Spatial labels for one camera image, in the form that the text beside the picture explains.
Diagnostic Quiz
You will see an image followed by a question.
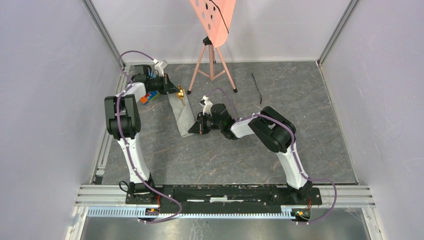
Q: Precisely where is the gold spoon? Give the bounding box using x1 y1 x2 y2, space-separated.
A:
176 85 186 107

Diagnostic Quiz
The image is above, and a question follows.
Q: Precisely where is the grey cloth napkin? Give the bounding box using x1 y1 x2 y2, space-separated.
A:
168 93 196 138

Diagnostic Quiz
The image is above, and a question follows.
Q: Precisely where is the thin black utensil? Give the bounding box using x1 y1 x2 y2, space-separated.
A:
251 72 263 105

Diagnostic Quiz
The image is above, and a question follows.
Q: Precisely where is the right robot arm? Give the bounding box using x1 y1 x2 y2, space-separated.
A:
188 103 313 199

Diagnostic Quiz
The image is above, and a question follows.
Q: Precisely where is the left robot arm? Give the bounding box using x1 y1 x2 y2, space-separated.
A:
104 66 179 204

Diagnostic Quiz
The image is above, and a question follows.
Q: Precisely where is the blue toy brick figure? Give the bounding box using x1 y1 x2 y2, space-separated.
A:
140 70 159 105

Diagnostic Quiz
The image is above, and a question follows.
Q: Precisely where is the pink tripod stand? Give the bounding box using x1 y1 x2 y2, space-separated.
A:
186 36 238 95

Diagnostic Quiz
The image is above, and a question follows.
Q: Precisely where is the pink perforated board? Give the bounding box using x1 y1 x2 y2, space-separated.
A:
189 0 236 48

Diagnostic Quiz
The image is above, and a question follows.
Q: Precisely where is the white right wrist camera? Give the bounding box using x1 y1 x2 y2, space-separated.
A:
199 95 213 115

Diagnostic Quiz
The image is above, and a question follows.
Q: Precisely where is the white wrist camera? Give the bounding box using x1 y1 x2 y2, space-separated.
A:
153 59 168 77
199 95 213 115

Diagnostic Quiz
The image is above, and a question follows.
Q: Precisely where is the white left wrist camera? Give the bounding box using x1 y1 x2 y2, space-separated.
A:
153 59 168 77

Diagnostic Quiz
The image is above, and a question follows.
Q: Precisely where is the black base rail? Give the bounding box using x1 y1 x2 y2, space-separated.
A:
118 179 323 224

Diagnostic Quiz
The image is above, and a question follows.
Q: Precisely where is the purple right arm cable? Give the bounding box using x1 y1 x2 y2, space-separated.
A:
206 87 339 226

